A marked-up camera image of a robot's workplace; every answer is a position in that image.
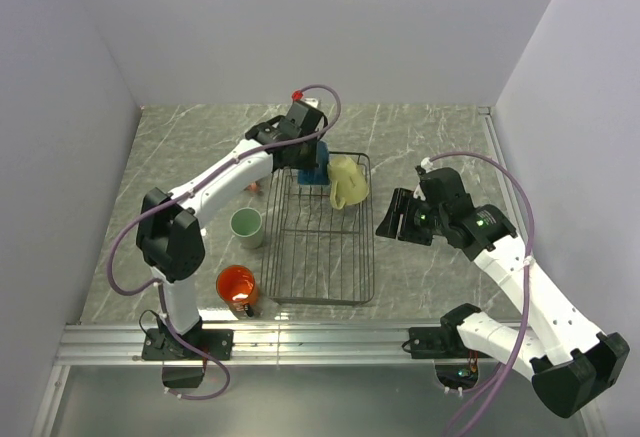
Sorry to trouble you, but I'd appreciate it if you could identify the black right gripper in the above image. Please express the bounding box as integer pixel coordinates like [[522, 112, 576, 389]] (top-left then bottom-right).
[[375, 187, 448, 246]]

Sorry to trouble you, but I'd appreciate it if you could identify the yellow mug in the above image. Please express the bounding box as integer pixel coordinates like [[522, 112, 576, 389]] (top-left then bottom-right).
[[327, 154, 370, 210]]

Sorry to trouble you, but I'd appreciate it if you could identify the blue mug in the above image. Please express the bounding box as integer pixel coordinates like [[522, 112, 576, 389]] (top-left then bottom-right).
[[297, 141, 330, 186]]

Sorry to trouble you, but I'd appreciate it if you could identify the black wire dish rack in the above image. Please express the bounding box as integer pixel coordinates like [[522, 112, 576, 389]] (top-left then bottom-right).
[[260, 169, 375, 306]]

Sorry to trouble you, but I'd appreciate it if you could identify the pale green cup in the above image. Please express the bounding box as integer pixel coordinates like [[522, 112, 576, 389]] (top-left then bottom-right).
[[230, 207, 264, 249]]

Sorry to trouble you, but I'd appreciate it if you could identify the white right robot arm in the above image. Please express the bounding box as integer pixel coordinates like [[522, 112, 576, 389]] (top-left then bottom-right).
[[376, 166, 630, 418]]

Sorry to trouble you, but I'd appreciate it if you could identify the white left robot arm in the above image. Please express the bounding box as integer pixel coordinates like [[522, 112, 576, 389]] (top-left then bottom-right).
[[136, 100, 328, 359]]

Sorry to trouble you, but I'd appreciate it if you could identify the pink floral mug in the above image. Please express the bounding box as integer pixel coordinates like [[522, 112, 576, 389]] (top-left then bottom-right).
[[246, 182, 264, 195]]

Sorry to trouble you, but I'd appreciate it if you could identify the orange mug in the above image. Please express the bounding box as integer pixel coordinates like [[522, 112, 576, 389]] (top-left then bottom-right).
[[216, 265, 260, 317]]

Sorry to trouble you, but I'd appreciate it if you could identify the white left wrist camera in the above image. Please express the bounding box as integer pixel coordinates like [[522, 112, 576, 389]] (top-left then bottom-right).
[[291, 90, 320, 109]]

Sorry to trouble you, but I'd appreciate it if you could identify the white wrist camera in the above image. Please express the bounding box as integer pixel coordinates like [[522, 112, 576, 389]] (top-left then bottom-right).
[[415, 158, 435, 179], [291, 90, 320, 109]]

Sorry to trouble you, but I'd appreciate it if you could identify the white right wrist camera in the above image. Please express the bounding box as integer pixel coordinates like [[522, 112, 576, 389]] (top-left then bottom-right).
[[415, 158, 435, 179]]

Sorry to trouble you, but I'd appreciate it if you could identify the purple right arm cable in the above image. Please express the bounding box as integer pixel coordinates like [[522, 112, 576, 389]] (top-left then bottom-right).
[[441, 151, 537, 437]]

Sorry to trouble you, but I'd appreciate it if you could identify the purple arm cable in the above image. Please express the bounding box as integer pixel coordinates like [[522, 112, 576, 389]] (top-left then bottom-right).
[[108, 83, 343, 401], [441, 151, 537, 437]]

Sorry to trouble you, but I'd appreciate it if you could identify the aluminium side rail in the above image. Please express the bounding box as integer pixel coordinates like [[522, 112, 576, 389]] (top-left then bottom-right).
[[477, 106, 519, 222]]

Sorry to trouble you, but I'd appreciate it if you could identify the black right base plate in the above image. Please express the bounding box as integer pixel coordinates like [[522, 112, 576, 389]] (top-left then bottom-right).
[[401, 327, 462, 360]]

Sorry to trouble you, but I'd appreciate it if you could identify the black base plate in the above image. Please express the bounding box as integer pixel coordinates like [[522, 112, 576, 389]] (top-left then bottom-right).
[[401, 327, 462, 360], [141, 328, 233, 361]]

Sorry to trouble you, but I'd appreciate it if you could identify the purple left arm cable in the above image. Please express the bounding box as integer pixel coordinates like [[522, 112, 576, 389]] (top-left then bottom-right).
[[108, 83, 343, 401]]

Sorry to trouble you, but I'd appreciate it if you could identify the aluminium mounting rail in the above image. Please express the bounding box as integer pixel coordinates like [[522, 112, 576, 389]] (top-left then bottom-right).
[[53, 320, 541, 368]]

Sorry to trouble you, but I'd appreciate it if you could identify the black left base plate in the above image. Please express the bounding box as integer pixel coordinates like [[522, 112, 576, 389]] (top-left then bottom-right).
[[141, 328, 233, 361]]

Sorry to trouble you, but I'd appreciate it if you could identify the black box under rail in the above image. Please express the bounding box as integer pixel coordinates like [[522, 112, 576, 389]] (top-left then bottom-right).
[[161, 366, 205, 389]]

